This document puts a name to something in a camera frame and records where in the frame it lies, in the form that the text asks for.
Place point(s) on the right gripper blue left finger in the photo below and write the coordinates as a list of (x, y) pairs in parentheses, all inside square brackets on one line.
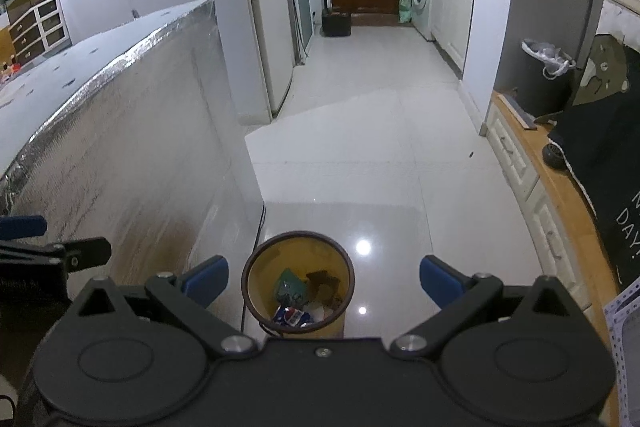
[(205, 283)]

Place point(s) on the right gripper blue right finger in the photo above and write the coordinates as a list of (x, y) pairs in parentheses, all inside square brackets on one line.
[(441, 282)]

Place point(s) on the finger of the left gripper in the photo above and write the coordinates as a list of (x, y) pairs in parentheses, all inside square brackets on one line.
[(22, 227)]

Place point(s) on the crushed blue Pepsi can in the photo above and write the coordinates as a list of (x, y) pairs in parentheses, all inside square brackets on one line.
[(292, 317)]

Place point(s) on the teal plastic wrapper bag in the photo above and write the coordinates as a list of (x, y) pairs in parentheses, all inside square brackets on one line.
[(290, 290)]

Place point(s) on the brown cardboard piece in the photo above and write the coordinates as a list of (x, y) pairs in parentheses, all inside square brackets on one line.
[(322, 287)]

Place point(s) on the yellow round trash bin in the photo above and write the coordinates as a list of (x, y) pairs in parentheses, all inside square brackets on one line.
[(302, 252)]

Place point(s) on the dark trash bin with liner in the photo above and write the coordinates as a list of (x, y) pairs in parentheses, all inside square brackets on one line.
[(551, 87)]

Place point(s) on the white low wooden-top cabinet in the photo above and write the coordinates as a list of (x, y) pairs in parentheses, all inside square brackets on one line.
[(557, 217)]

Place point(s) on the white drawer cabinet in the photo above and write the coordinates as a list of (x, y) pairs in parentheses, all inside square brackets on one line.
[(41, 31)]

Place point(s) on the black box on floor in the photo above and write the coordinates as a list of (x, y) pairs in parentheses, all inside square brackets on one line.
[(336, 23)]

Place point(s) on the green plastic bag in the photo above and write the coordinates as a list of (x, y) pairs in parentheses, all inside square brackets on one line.
[(405, 11)]

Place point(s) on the white kitchen cabinets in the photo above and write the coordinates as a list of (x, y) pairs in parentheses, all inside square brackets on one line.
[(452, 1)]

